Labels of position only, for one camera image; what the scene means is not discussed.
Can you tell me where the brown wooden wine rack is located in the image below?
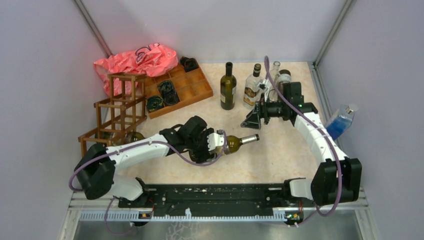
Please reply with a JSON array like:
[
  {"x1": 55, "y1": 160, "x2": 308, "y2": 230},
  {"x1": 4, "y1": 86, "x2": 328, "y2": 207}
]
[{"x1": 78, "y1": 72, "x2": 148, "y2": 155}]

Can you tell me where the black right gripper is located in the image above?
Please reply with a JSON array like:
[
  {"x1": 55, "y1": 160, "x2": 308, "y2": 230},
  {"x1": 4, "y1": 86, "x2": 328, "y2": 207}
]
[{"x1": 240, "y1": 93, "x2": 288, "y2": 130}]

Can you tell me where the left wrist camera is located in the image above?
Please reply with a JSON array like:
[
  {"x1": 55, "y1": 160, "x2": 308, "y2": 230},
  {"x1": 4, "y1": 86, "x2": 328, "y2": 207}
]
[{"x1": 207, "y1": 130, "x2": 225, "y2": 155}]

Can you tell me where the green wine bottle black neck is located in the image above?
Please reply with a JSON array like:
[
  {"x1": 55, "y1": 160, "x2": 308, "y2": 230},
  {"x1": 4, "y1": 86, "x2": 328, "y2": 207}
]
[{"x1": 220, "y1": 62, "x2": 237, "y2": 111}]

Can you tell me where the wooden compartment tray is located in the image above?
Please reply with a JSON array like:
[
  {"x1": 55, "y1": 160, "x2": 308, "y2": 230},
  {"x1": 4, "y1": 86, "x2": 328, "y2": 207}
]
[{"x1": 145, "y1": 63, "x2": 214, "y2": 119}]

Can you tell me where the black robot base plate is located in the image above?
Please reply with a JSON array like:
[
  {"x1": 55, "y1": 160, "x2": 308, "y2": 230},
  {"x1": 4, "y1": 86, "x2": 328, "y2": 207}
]
[{"x1": 118, "y1": 183, "x2": 314, "y2": 217}]

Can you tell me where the rolled dark sock far corner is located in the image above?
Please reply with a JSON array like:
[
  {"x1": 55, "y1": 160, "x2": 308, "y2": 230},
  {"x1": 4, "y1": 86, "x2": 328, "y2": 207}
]
[{"x1": 179, "y1": 56, "x2": 199, "y2": 73}]

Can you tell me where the dark wine bottle lying down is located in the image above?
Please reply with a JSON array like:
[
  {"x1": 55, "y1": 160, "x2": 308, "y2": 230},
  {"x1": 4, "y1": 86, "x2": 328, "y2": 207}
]
[{"x1": 277, "y1": 69, "x2": 292, "y2": 93}]

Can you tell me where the green wine bottle silver neck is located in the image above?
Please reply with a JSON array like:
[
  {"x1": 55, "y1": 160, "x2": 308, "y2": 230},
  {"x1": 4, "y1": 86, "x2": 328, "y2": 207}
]
[{"x1": 94, "y1": 131, "x2": 145, "y2": 146}]

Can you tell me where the clear glass bottle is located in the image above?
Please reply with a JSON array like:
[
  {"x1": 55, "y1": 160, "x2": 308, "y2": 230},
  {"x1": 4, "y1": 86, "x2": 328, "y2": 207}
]
[{"x1": 268, "y1": 61, "x2": 281, "y2": 102}]

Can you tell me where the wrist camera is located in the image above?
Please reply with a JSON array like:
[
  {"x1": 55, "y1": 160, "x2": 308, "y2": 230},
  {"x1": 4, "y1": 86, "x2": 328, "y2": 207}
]
[
  {"x1": 207, "y1": 130, "x2": 225, "y2": 155},
  {"x1": 257, "y1": 78, "x2": 271, "y2": 98}
]

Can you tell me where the rolled dark blue sock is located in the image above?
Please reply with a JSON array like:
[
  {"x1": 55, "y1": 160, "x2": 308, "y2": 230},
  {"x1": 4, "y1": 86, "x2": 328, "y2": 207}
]
[{"x1": 146, "y1": 95, "x2": 165, "y2": 113}]

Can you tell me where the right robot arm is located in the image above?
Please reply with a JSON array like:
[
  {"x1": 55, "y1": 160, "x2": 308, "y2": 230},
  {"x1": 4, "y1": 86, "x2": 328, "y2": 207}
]
[{"x1": 240, "y1": 82, "x2": 362, "y2": 206}]

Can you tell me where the clear liquor bottle brown label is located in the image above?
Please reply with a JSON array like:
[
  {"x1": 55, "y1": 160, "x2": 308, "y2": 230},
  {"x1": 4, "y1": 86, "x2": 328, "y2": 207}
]
[{"x1": 243, "y1": 63, "x2": 264, "y2": 110}]

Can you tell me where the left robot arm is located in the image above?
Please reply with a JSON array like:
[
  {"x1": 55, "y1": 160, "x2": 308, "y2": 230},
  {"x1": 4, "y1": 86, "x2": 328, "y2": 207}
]
[{"x1": 69, "y1": 115, "x2": 226, "y2": 207}]

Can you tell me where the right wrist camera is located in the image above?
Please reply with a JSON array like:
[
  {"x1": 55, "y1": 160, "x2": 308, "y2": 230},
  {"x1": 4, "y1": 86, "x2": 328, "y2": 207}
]
[{"x1": 257, "y1": 78, "x2": 271, "y2": 98}]

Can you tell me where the blue liquid square bottle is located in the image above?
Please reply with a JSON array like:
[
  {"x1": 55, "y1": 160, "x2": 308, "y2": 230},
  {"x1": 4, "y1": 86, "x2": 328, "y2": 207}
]
[{"x1": 324, "y1": 104, "x2": 359, "y2": 141}]

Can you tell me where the white cable duct strip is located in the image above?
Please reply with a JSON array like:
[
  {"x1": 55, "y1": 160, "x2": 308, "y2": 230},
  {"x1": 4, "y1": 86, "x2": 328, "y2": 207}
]
[{"x1": 79, "y1": 210, "x2": 288, "y2": 223}]

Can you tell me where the rolled black sock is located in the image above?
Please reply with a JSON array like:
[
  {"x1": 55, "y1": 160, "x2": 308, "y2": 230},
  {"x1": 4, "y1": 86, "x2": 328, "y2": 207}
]
[{"x1": 157, "y1": 80, "x2": 180, "y2": 106}]

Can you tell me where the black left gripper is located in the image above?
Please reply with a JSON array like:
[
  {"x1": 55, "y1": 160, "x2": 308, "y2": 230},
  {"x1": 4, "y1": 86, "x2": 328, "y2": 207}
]
[{"x1": 186, "y1": 127, "x2": 218, "y2": 164}]

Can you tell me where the green wine bottle silver foil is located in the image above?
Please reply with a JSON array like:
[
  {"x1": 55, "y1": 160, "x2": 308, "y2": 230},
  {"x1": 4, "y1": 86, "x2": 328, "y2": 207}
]
[{"x1": 223, "y1": 134, "x2": 260, "y2": 155}]

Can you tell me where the pink plastic bag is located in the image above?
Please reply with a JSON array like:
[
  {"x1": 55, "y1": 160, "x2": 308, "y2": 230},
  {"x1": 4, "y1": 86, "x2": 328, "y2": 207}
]
[{"x1": 93, "y1": 43, "x2": 179, "y2": 96}]

